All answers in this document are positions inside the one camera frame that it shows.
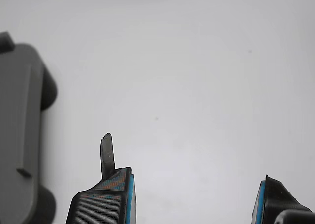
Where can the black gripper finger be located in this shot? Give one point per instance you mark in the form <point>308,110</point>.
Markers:
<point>273,199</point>
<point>98,204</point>

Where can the grey textured mat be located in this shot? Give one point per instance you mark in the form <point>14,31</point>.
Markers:
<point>11,115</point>

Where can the gray frame holder jig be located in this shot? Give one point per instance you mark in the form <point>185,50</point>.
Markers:
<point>49,91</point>

